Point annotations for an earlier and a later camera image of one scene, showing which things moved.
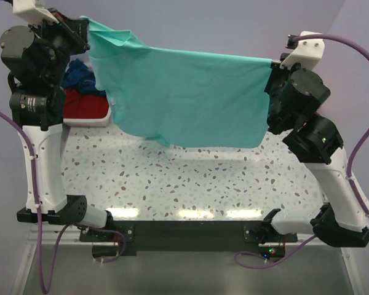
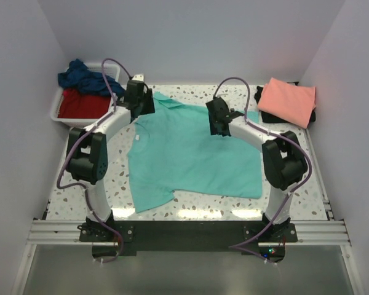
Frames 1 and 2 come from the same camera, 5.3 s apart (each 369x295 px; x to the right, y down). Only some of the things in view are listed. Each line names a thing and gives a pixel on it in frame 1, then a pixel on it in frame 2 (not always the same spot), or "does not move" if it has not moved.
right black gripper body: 277,78 -> 213,126
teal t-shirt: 182,98 -> 173,150
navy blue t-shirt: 79,77 does not move
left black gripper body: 61,40 -> 147,102
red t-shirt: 78,105 does not move
